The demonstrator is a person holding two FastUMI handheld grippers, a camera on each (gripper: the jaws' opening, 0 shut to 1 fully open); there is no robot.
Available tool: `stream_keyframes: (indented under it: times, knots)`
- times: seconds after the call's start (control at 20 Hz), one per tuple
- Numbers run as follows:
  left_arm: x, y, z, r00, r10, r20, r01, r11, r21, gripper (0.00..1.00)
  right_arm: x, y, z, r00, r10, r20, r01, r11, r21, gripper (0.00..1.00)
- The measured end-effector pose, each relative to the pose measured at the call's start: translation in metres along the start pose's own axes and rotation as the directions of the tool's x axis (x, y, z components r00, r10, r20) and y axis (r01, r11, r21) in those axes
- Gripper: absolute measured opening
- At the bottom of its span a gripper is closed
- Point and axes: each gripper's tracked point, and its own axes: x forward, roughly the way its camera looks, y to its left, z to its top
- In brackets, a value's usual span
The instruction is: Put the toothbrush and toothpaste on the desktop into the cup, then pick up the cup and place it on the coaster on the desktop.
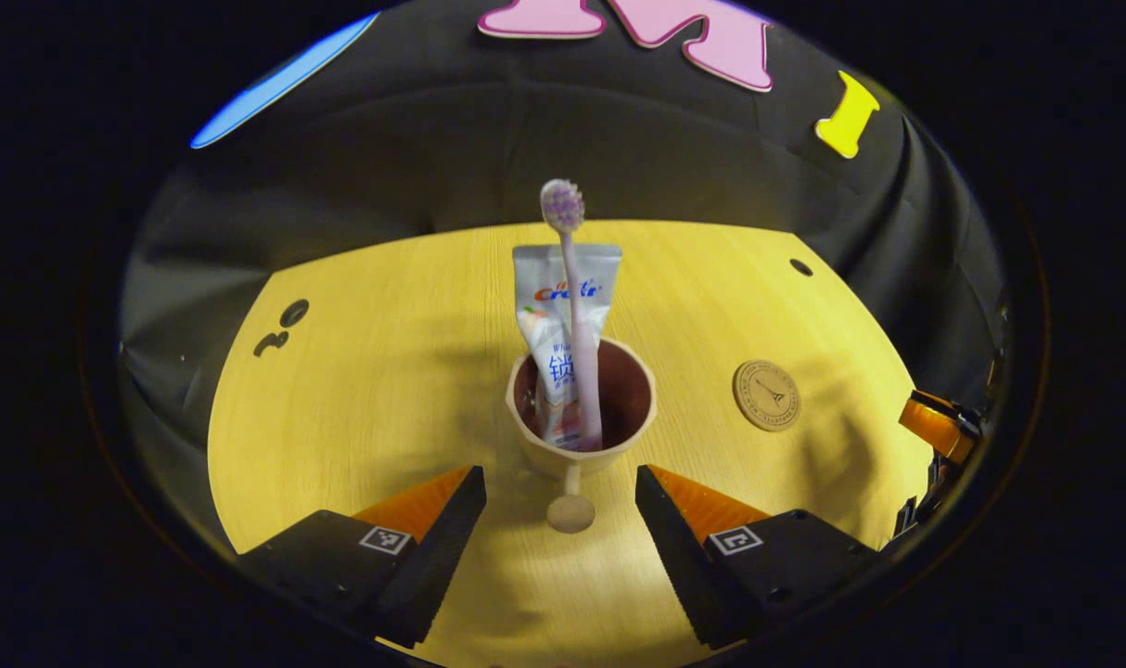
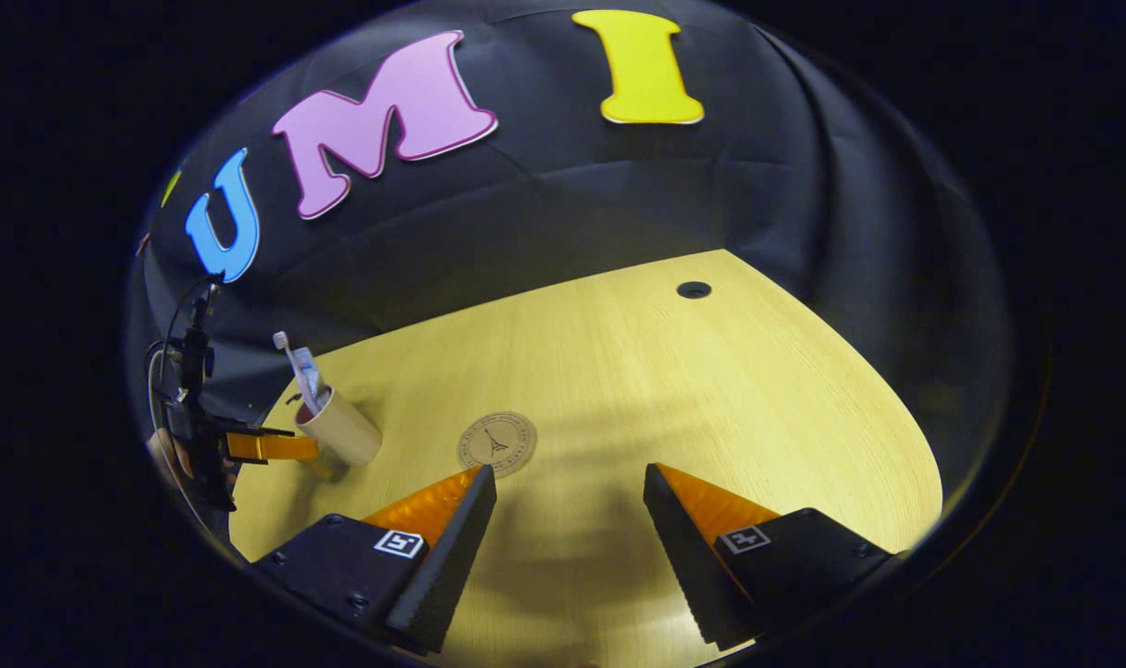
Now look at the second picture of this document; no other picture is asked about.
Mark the black backdrop cloth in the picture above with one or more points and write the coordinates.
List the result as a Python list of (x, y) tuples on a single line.
[(619, 204)]

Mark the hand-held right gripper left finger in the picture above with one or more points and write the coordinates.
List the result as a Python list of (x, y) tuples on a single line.
[(452, 557)]

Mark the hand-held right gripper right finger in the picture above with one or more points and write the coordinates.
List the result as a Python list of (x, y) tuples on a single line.
[(684, 557)]

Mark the pink toothbrush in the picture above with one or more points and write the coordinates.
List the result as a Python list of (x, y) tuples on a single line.
[(282, 340)]

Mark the white toothpaste tube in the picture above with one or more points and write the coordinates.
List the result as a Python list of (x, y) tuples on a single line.
[(308, 371)]

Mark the beige cup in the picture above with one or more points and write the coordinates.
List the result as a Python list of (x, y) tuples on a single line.
[(350, 431)]

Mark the round cork coaster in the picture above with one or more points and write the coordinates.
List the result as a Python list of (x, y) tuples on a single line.
[(498, 436)]

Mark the wooden desktop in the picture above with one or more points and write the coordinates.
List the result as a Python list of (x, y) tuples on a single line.
[(665, 390)]

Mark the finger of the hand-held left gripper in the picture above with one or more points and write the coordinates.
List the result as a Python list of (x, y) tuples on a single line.
[(266, 447)]

